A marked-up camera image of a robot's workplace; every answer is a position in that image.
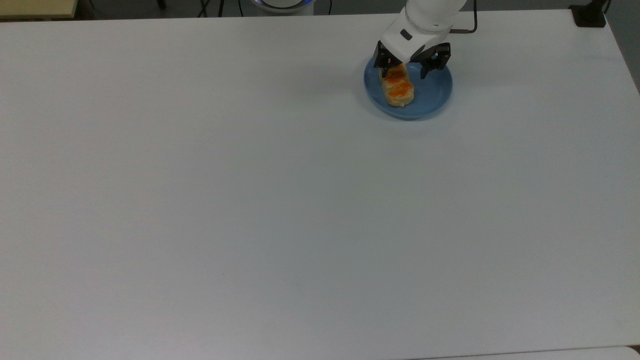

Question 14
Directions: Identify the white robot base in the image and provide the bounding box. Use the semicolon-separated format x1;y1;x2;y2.
252;0;316;16

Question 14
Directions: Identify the blue round plate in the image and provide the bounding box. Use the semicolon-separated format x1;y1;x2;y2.
363;54;454;121

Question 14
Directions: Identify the light wooden desk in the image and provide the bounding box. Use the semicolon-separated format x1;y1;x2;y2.
0;0;79;21

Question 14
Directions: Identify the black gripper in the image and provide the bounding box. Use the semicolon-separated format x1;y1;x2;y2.
374;41;452;80

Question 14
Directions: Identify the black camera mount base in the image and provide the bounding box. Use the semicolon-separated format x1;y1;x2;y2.
569;0;612;28

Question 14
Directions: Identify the orange glazed bread loaf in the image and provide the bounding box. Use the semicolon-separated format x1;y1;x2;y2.
380;63;416;108

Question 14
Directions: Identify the dark gripper cable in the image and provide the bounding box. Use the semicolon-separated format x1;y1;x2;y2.
449;0;479;35

